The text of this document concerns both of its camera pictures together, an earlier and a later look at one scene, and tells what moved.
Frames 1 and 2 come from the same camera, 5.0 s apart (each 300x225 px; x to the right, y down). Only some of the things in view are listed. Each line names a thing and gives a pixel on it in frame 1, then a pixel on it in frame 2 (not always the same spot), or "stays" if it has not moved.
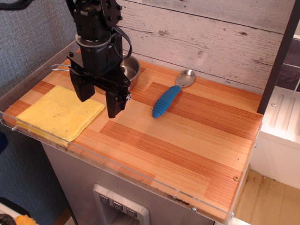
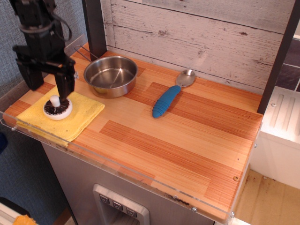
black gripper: x=100 y=58 → x=47 y=51
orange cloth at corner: x=24 y=220 stays
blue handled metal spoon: x=184 y=78 stays
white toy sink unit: x=276 y=153 stays
